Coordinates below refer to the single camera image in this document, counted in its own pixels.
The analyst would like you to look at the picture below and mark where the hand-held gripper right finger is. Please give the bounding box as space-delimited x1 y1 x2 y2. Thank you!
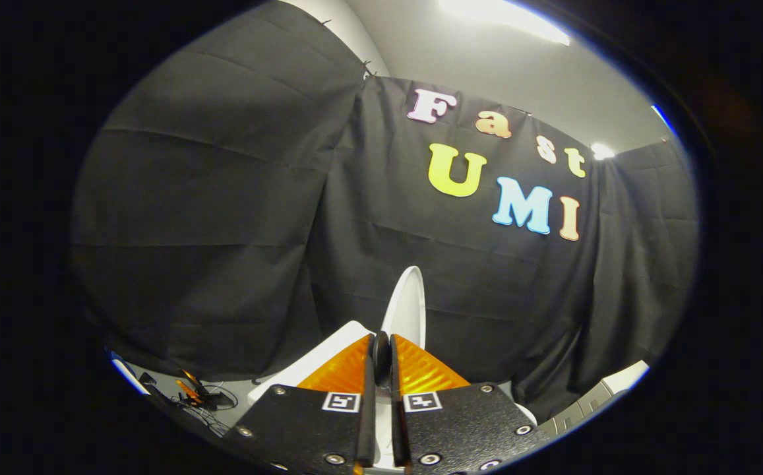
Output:
389 333 551 475

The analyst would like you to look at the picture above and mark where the black backdrop cloth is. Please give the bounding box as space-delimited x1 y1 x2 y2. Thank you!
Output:
70 0 702 423

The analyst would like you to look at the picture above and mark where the orange black device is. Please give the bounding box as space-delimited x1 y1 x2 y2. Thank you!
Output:
177 368 210 404

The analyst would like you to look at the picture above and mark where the tangle of black cables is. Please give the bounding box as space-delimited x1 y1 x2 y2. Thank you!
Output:
147 373 240 436

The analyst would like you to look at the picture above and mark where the black round lid knob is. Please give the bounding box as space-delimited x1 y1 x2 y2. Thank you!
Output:
371 331 393 387

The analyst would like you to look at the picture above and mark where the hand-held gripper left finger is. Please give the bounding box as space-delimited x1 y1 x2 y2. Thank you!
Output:
222 333 378 475

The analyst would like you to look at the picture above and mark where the white toilet bowl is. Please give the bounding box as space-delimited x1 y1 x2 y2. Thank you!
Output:
375 399 537 470

